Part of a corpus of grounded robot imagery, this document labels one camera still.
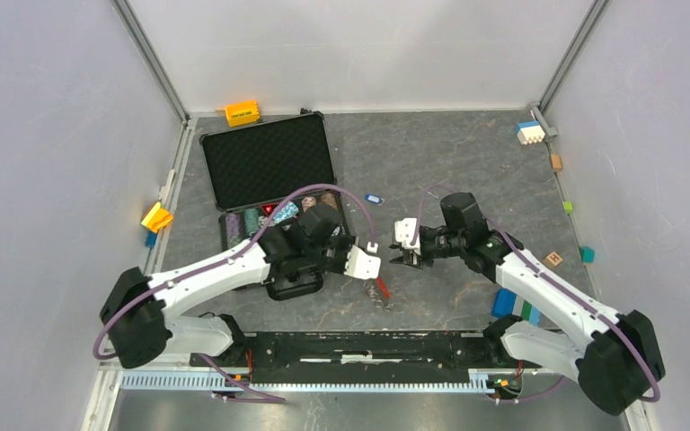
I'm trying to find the metal keyring tool red handle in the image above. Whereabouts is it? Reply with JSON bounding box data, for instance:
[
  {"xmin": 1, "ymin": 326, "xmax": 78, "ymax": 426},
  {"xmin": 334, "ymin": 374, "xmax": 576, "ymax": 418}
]
[{"xmin": 365, "ymin": 277, "xmax": 391, "ymax": 310}]

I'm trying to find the blue key tag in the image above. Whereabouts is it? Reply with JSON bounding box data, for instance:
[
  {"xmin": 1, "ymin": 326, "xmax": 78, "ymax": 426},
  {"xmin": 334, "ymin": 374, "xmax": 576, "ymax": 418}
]
[{"xmin": 365, "ymin": 194, "xmax": 385, "ymax": 206}]

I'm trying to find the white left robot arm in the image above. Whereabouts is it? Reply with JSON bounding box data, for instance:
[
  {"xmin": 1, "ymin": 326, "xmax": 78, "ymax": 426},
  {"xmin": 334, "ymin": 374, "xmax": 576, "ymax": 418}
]
[{"xmin": 93, "ymin": 204, "xmax": 379, "ymax": 369}]

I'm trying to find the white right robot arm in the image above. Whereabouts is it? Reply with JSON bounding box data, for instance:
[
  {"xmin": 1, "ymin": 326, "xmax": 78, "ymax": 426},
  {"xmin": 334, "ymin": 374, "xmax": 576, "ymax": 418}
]
[{"xmin": 392, "ymin": 192, "xmax": 666, "ymax": 416}]

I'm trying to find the blue green white brick stack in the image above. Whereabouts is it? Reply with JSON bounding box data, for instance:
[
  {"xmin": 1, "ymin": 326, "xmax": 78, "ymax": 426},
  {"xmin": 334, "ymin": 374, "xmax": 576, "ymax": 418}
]
[{"xmin": 491, "ymin": 288, "xmax": 541, "ymax": 326}]

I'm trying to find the black poker chip case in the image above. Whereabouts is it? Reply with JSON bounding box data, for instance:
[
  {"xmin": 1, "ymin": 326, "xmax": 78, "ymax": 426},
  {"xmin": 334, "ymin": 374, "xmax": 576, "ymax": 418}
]
[{"xmin": 199, "ymin": 111, "xmax": 355, "ymax": 301}]

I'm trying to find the wooden letter cube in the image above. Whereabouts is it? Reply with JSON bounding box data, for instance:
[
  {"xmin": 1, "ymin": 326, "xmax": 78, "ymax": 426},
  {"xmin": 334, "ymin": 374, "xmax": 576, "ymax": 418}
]
[{"xmin": 542, "ymin": 251, "xmax": 564, "ymax": 271}]

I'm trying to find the blue white toy block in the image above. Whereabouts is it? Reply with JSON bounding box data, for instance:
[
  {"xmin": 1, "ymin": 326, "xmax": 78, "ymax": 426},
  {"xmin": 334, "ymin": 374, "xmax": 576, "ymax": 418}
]
[{"xmin": 517, "ymin": 120, "xmax": 546, "ymax": 145}]

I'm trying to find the brown wooden cube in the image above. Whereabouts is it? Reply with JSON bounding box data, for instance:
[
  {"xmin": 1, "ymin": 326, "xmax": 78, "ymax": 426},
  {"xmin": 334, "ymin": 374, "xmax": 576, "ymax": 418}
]
[{"xmin": 550, "ymin": 154, "xmax": 562, "ymax": 173}]

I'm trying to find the teal small cube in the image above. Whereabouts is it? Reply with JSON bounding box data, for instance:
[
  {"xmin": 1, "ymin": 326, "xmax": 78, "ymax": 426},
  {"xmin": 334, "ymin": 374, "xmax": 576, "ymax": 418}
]
[{"xmin": 579, "ymin": 246, "xmax": 595, "ymax": 264}]

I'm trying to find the yellow orange toy block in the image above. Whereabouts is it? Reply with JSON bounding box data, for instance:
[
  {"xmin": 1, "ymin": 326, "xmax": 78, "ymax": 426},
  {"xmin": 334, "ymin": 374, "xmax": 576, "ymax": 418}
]
[{"xmin": 140, "ymin": 201, "xmax": 173, "ymax": 233}]

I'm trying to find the small blue block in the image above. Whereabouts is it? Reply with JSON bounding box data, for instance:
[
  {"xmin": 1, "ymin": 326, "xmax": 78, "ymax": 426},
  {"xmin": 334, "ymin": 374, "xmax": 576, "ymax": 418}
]
[{"xmin": 145, "ymin": 232, "xmax": 158, "ymax": 250}]

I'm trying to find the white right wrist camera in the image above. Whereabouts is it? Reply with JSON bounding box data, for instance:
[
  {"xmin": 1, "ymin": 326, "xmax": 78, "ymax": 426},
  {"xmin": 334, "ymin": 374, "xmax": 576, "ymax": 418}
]
[{"xmin": 392, "ymin": 217, "xmax": 421, "ymax": 255}]

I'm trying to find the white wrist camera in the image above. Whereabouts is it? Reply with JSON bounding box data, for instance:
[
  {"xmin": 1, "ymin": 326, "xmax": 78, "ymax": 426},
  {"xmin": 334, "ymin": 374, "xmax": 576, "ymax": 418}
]
[
  {"xmin": 343, "ymin": 242, "xmax": 381, "ymax": 280},
  {"xmin": 392, "ymin": 217, "xmax": 421, "ymax": 255}
]

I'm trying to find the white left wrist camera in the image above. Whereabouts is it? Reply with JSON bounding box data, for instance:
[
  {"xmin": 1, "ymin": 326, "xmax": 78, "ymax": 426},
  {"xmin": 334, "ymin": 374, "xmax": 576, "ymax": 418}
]
[{"xmin": 343, "ymin": 242, "xmax": 381, "ymax": 280}]

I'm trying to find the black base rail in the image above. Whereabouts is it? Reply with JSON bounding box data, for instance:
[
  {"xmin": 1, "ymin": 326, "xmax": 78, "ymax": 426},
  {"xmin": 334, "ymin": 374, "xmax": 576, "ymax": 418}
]
[{"xmin": 213, "ymin": 330, "xmax": 522, "ymax": 384}]

